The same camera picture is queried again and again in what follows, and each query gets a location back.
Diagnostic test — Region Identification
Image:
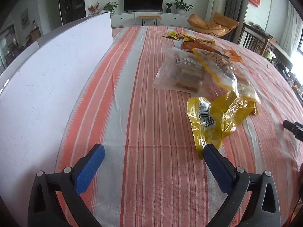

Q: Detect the yellow snack bag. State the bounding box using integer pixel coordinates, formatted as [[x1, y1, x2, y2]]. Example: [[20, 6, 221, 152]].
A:
[[186, 91, 258, 159]]

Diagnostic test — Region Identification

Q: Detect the yellow-trimmed clear snack bag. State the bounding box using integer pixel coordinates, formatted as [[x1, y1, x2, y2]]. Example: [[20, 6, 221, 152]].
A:
[[192, 48, 261, 104]]

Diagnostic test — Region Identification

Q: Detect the dark wooden dining chair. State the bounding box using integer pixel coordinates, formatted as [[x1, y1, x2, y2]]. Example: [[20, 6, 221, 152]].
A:
[[238, 23, 270, 56]]

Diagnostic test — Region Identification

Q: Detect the striped orange tablecloth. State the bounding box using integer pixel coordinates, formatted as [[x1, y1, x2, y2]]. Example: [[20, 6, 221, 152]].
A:
[[56, 26, 302, 226]]

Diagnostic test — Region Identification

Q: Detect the white storage box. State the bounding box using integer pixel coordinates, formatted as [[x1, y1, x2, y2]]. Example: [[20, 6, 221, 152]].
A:
[[1, 13, 112, 221]]

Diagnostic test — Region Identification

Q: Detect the orange snack bag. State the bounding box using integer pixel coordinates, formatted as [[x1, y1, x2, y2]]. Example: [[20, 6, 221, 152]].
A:
[[181, 41, 244, 64]]

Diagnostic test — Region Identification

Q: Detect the orange lounge chair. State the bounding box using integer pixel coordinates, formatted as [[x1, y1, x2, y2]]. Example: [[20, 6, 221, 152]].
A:
[[187, 12, 239, 37]]

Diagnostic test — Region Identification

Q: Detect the clear bag of brown biscuits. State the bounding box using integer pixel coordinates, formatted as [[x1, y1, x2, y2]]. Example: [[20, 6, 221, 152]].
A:
[[153, 45, 209, 97]]

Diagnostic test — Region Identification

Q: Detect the small yellow snack packet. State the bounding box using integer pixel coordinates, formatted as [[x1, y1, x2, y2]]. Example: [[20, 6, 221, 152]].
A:
[[164, 31, 215, 45]]

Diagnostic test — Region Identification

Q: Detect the white TV cabinet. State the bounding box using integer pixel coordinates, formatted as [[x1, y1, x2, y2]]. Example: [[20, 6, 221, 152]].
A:
[[111, 12, 189, 28]]

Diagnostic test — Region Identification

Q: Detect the potted plant right of TV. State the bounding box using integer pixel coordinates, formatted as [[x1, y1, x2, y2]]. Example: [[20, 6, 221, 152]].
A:
[[173, 0, 193, 15]]

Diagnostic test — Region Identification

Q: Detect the potted plant of tv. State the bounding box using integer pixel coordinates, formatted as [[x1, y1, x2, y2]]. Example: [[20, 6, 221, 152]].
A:
[[173, 0, 193, 15], [103, 2, 118, 14]]

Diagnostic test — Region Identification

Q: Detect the small dark potted plant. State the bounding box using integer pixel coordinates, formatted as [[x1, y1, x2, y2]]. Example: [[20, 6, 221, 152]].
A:
[[165, 3, 172, 13]]

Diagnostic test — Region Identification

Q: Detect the small wooden bench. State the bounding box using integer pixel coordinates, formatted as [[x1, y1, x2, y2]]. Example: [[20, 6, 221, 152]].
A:
[[138, 15, 162, 26]]

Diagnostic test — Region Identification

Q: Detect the black television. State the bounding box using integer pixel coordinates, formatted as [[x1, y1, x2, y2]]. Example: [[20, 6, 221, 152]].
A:
[[123, 0, 163, 12]]

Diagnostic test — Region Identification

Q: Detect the red flower vase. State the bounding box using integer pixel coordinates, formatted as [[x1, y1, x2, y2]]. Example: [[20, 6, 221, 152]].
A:
[[88, 2, 100, 15]]

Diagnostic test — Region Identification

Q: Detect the potted plant left of TV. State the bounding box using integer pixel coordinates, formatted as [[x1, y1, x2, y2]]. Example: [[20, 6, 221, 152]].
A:
[[103, 2, 118, 14]]

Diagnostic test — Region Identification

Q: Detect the dark wooden cabinet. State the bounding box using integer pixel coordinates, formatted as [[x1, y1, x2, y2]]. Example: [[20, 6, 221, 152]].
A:
[[59, 0, 86, 25]]

